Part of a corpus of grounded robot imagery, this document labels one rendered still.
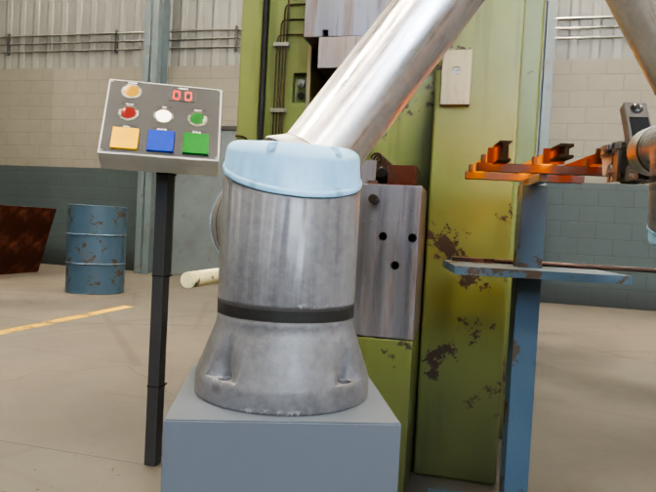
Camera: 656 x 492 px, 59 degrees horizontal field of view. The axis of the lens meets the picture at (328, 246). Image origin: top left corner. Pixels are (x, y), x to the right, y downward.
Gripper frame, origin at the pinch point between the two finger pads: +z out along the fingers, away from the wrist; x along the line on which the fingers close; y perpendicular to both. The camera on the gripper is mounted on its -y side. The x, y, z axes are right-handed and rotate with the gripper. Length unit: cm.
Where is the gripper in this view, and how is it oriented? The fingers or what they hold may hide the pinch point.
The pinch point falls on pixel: (610, 153)
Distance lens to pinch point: 144.4
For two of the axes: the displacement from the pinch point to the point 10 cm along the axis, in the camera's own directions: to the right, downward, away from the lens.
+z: 1.1, -0.4, 9.9
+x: 9.9, 0.5, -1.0
